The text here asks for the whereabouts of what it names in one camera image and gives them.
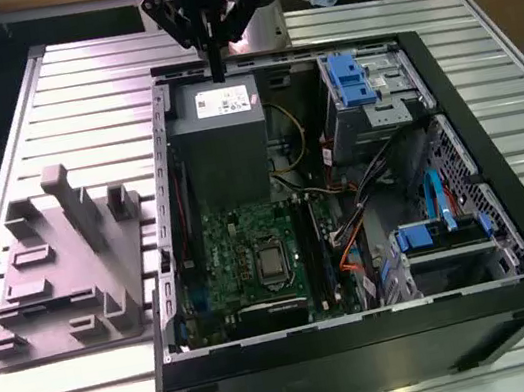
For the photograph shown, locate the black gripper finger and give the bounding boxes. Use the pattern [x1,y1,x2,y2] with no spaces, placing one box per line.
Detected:
[138,0,222,96]
[205,0,273,85]

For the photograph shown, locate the black RAM slot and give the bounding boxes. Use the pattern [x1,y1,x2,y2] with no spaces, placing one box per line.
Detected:
[289,191,328,311]

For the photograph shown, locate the blue drive carrier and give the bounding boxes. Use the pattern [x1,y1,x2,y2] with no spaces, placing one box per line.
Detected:
[326,48,382,112]

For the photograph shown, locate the grey power supply unit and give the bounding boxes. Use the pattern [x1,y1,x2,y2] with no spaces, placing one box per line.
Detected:
[157,71,282,217]

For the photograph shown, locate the metal drive cage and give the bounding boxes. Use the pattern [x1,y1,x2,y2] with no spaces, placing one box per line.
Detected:
[315,38,443,167]

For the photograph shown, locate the silver CPU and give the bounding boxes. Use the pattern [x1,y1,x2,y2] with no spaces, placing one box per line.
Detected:
[255,245,290,278]

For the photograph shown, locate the green motherboard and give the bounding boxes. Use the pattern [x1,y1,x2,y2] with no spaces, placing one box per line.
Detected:
[163,184,368,348]

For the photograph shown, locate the CPU socket with cover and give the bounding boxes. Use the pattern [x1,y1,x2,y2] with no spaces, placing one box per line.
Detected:
[247,231,300,295]

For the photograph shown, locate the grey parts rack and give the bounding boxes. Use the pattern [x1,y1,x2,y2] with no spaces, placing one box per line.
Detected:
[0,150,167,368]

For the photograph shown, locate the hard disk in blue carrier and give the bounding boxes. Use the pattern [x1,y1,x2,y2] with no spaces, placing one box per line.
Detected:
[391,208,498,262]

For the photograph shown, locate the blue expansion slot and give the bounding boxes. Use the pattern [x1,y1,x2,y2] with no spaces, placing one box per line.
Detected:
[189,286,212,316]

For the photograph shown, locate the black graphics card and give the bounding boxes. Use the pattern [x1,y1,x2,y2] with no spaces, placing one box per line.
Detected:
[234,293,313,339]

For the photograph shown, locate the metal disk bay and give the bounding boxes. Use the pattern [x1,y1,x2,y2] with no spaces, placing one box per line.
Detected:
[372,205,524,307]

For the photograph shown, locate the black open PC case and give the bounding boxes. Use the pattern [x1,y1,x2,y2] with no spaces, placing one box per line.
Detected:
[99,1,524,392]

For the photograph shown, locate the yellow wire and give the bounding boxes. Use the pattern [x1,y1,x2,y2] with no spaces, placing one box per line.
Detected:
[263,97,313,175]

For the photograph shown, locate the red wire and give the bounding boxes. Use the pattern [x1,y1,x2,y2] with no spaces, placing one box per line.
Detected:
[162,162,201,272]

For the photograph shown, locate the black cable bundle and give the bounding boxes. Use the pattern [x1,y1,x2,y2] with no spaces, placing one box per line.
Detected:
[315,117,451,245]

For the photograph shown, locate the blue SATA wire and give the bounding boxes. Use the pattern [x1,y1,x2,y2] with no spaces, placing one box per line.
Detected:
[419,166,460,234]

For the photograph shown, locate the orange wire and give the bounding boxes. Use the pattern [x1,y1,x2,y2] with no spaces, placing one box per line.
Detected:
[334,232,373,276]

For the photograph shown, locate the red power wires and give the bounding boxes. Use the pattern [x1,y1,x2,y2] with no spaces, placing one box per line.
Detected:
[445,187,473,221]

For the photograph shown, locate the blue and purple wire bundle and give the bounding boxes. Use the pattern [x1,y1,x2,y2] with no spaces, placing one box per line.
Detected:
[354,254,397,312]

